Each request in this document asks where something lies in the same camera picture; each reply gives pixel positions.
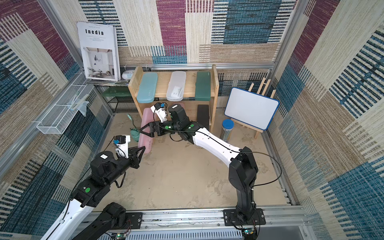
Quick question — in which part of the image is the pink pencil case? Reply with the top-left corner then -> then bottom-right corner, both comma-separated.
137,107 -> 155,155
171,102 -> 185,109

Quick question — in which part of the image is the translucent white pencil case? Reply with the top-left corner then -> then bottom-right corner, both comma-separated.
166,71 -> 187,102

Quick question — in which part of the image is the black pencil case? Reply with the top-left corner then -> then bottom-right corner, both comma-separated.
197,105 -> 210,130

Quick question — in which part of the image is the light teal pencil case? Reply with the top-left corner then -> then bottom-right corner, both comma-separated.
137,72 -> 158,104

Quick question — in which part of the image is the dark green pencil case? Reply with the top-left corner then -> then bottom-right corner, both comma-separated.
195,72 -> 211,101

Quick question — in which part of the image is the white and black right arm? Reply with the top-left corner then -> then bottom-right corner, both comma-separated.
140,103 -> 259,225

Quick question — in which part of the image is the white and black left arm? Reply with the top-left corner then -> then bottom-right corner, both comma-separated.
42,147 -> 146,240

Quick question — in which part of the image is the wooden two-tier shelf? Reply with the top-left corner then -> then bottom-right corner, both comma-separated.
128,65 -> 219,131

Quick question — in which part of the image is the blue-lid pencil canister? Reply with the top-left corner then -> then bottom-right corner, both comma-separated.
220,119 -> 235,142

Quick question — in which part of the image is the teal giraffe desk lamp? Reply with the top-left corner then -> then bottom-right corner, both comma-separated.
127,114 -> 140,143

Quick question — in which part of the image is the green tray on rack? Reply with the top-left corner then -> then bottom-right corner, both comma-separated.
102,87 -> 132,98

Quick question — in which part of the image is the small whiteboard on easel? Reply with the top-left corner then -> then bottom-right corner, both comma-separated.
224,78 -> 280,139

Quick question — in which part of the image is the Inedia magazine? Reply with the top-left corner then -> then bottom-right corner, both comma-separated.
77,22 -> 121,82

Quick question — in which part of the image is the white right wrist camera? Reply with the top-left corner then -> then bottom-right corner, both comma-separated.
150,103 -> 168,123

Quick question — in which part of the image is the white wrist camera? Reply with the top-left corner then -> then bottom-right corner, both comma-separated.
113,135 -> 131,159
150,103 -> 168,123

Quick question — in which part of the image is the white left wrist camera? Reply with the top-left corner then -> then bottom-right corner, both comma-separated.
113,135 -> 131,159

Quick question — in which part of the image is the black wire mesh rack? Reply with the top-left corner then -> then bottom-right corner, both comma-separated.
96,85 -> 138,114

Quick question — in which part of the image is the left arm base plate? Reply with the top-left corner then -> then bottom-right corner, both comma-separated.
123,212 -> 143,230

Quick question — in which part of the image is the white wire basket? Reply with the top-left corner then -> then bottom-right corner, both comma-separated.
37,85 -> 94,135

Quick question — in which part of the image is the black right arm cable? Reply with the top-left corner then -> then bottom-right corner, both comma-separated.
239,150 -> 283,189

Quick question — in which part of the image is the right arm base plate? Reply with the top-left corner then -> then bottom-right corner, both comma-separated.
223,208 -> 266,227

